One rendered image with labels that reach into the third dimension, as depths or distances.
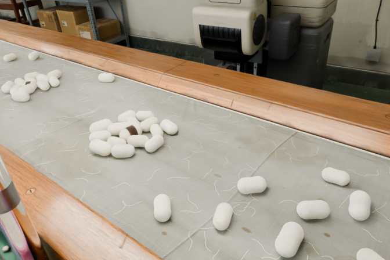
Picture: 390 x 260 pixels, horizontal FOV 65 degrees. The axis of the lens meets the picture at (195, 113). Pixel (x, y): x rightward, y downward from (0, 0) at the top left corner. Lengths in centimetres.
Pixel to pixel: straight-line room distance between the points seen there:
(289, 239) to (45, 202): 27
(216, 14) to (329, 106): 62
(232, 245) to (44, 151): 33
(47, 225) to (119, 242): 9
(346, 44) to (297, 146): 204
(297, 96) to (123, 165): 32
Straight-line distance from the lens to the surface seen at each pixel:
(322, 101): 56
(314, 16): 127
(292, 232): 34
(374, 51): 243
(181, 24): 302
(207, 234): 35
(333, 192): 42
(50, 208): 39
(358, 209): 38
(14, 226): 32
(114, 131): 51
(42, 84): 74
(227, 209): 35
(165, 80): 66
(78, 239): 35
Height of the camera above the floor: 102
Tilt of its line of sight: 30 degrees down
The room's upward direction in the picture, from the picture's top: 4 degrees counter-clockwise
